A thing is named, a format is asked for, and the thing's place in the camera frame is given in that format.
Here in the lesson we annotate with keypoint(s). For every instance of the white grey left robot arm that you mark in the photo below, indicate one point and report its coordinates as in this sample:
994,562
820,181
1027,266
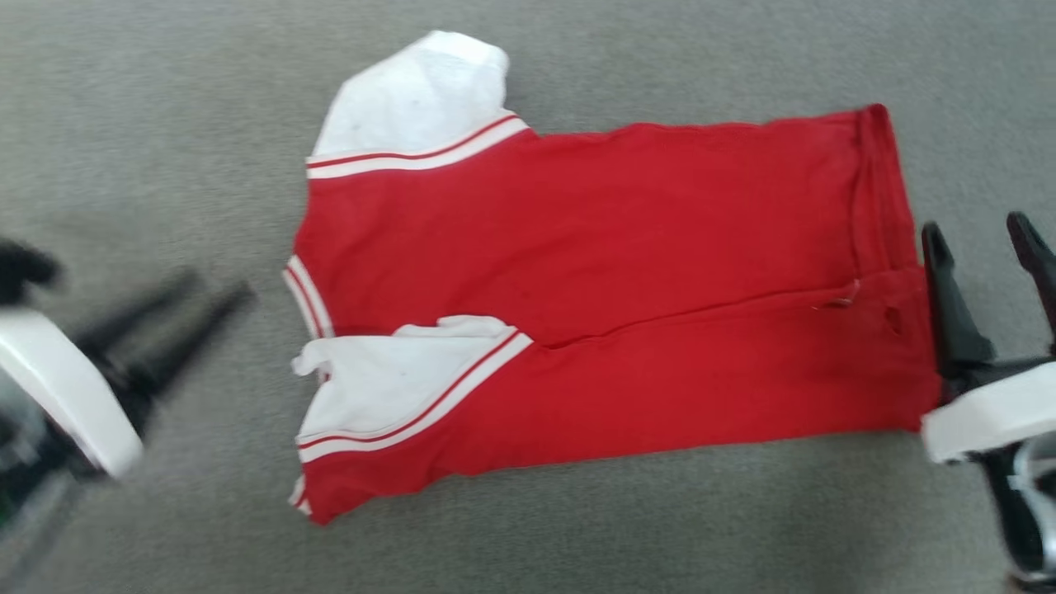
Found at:
25,478

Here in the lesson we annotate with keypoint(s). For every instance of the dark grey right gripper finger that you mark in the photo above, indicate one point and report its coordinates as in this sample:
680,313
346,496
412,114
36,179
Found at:
953,322
1038,256

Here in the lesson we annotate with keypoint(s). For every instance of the grey fabric sofa surface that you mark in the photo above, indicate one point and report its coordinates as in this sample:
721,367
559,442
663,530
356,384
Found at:
206,124

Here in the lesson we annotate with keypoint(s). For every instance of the red and white garment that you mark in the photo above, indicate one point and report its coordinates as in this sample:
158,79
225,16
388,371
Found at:
619,231

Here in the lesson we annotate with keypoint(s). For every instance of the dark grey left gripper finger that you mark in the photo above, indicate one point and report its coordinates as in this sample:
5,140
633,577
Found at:
194,334
136,312

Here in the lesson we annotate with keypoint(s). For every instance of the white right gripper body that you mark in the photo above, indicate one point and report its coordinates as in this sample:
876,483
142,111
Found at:
998,412

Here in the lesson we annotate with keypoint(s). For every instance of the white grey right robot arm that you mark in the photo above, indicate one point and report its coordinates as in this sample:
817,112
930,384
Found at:
1023,511

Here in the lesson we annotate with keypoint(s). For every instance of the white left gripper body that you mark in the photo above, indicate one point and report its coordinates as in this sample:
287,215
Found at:
66,388

